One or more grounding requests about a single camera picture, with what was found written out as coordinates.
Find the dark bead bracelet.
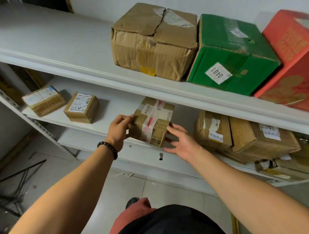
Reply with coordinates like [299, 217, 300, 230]
[97, 141, 118, 160]

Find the person's black shoe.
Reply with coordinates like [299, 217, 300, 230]
[125, 197, 140, 210]

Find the small box with checkmark label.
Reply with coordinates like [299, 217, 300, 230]
[63, 91, 99, 124]

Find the person's right hand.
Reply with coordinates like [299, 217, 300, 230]
[164, 123, 203, 163]

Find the yellow taped panel frame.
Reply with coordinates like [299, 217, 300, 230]
[0, 65, 46, 104]

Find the white metal shelf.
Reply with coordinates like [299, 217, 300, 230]
[0, 0, 309, 193]

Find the small taped box blue corner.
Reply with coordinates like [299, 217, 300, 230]
[22, 85, 67, 118]

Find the person's right forearm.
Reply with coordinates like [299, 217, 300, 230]
[193, 149, 309, 234]

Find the black tripod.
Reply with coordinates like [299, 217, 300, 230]
[0, 159, 47, 217]

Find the plain yellow tape line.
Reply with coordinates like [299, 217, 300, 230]
[230, 212, 239, 234]

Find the small box with torn label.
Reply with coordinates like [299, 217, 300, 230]
[195, 111, 233, 149]

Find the person's left hand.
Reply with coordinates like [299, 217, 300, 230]
[105, 114, 135, 152]

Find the brown box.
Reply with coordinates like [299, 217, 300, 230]
[111, 3, 198, 82]

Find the person's red trouser leg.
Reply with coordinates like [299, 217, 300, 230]
[110, 197, 157, 234]

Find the person's black shirt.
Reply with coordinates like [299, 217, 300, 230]
[118, 204, 226, 234]

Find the plain green cardboard box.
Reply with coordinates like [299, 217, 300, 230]
[187, 14, 281, 96]

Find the red printed cardboard box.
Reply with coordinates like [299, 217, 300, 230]
[254, 9, 309, 111]

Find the person's left forearm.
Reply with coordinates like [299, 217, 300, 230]
[9, 149, 115, 234]

